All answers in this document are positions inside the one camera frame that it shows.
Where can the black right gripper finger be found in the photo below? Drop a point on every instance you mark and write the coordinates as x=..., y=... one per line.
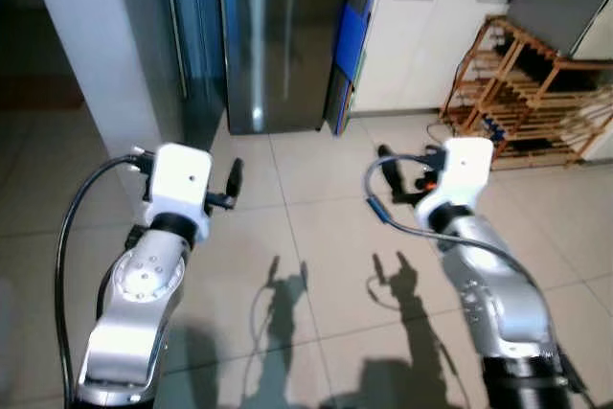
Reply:
x=389, y=171

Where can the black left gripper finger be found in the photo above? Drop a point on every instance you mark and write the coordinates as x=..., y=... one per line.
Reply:
x=235, y=181

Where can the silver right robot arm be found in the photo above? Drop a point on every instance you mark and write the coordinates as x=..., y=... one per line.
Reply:
x=503, y=304

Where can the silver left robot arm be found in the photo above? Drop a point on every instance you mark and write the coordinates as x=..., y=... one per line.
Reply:
x=134, y=304

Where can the dark shoes in rack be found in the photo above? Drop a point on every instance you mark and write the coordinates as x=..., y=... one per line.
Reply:
x=493, y=124

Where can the white kitchen cabinet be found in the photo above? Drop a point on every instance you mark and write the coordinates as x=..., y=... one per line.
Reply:
x=421, y=45

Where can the blue folded board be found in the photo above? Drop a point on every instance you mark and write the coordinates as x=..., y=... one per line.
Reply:
x=351, y=45

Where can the wooden slatted shoe rack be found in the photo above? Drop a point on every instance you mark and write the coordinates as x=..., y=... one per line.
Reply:
x=536, y=102

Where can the stainless steel refrigerator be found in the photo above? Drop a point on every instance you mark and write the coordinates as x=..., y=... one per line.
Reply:
x=287, y=35

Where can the tall grey cabinet panel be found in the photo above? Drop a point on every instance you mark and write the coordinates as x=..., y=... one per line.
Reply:
x=158, y=45

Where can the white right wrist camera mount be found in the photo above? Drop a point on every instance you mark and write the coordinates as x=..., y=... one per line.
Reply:
x=462, y=174

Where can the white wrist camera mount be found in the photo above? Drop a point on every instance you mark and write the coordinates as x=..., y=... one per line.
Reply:
x=180, y=184
x=462, y=174

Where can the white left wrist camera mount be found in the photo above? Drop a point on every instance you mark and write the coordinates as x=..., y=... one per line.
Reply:
x=180, y=184

